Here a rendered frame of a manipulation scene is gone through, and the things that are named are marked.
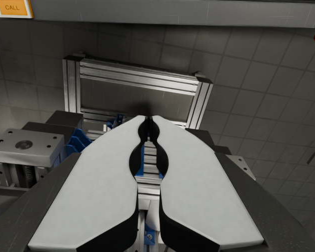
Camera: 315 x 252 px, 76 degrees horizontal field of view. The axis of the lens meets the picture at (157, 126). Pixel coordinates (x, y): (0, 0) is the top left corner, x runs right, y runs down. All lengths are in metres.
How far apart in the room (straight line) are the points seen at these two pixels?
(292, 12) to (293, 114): 1.47
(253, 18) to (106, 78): 0.91
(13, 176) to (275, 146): 1.83
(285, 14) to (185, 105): 0.91
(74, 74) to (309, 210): 2.66
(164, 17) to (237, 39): 1.10
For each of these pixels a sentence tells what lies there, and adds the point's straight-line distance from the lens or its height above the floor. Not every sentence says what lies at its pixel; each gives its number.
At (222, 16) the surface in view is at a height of 0.95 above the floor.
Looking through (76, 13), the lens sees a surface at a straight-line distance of 0.42.
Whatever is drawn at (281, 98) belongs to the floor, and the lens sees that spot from 1.77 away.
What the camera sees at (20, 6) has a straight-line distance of 0.44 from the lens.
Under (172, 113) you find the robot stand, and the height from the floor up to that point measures 0.21.
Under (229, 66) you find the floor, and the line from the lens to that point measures 1.50.
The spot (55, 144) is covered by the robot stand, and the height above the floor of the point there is 0.95.
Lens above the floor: 1.35
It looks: 59 degrees down
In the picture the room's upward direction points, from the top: 176 degrees clockwise
